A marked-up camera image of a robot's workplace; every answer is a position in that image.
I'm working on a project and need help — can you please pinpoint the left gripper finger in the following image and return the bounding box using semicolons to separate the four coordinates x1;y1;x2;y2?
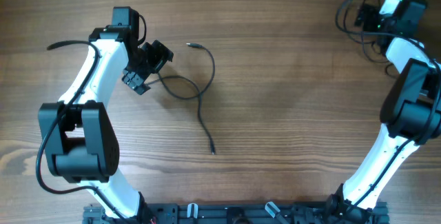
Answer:
152;40;174;72
121;70;151;95

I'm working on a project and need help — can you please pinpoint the black usb cable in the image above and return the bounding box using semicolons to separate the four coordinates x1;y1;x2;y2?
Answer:
334;0;400;80
146;42;217;156

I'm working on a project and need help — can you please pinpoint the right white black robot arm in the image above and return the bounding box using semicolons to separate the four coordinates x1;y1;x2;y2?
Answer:
317;0;440;223

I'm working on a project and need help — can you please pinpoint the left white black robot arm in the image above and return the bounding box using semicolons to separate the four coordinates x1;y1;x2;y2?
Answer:
35;6;174;223

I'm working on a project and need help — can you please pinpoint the left camera black cable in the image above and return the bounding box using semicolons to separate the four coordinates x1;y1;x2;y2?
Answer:
35;40;121;221

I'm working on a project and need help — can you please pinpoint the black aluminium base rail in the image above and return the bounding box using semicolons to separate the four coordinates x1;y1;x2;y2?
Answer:
82;202;390;224

